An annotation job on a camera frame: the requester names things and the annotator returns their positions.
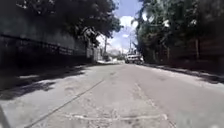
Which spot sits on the vehicle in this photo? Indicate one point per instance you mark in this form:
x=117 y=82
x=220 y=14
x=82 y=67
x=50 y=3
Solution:
x=134 y=59

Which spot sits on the grey concrete road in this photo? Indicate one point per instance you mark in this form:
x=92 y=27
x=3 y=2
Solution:
x=126 y=96

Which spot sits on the row of trees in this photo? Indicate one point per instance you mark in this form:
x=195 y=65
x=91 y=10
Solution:
x=73 y=16
x=180 y=30

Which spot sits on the raised kerb strip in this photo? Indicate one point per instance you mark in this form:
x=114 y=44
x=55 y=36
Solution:
x=190 y=71

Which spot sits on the dark boundary wall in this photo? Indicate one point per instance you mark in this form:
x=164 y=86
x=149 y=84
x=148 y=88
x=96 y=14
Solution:
x=40 y=50

